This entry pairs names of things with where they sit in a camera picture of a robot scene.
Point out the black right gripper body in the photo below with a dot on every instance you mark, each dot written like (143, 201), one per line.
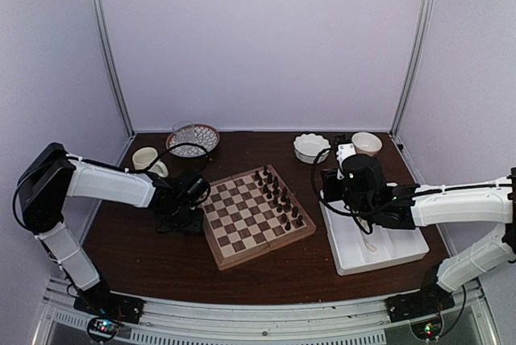
(353, 201)

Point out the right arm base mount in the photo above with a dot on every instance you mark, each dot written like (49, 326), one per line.
(426, 306)

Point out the cream round bowl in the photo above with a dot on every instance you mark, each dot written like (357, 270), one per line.
(366, 143)

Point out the clear drinking glass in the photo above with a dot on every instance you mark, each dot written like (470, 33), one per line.
(184, 135)

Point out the dark chess piece corner rook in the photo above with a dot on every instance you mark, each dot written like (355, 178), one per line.
(298, 221)

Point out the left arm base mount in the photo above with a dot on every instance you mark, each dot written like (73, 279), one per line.
(110, 310)

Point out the left aluminium frame post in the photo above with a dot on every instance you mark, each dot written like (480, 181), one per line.
(112, 72)

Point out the cream ceramic mug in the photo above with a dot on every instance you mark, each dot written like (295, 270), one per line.
(148, 158)

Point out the white scalloped bowl black rim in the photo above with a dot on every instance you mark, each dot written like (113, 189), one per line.
(308, 146)

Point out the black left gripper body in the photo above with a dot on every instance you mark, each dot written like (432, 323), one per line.
(181, 220)

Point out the aluminium frame post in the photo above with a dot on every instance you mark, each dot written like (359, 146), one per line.
(423, 23)
(112, 72)

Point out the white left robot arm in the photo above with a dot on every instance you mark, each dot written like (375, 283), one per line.
(56, 176)

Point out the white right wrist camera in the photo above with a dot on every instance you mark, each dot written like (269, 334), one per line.
(343, 149)

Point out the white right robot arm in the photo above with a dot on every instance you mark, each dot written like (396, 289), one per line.
(489, 201)

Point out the dark chess pieces row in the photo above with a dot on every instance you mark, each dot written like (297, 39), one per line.
(271, 191)

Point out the right aluminium frame post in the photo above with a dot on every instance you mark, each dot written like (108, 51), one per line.
(423, 23)

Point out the wooden chess board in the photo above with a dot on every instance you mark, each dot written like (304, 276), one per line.
(238, 230)

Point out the patterned brown rim plate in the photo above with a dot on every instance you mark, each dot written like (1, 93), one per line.
(206, 139)

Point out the white plastic divided tray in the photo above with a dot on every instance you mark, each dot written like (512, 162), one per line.
(394, 247)

